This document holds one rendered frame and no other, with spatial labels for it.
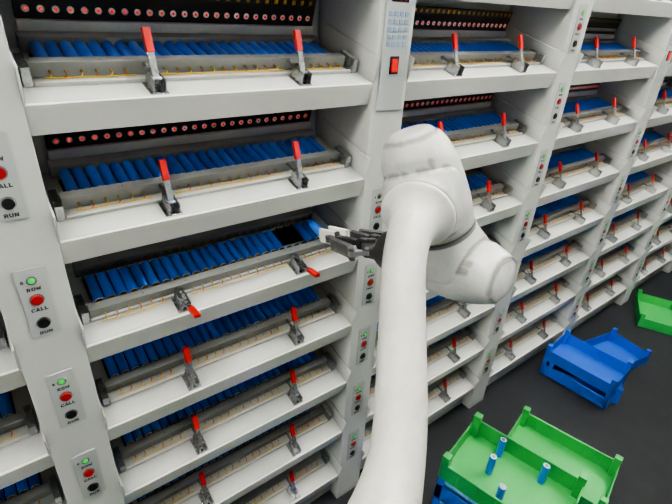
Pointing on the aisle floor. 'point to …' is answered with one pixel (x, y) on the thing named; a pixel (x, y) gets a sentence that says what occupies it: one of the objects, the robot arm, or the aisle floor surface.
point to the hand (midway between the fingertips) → (334, 235)
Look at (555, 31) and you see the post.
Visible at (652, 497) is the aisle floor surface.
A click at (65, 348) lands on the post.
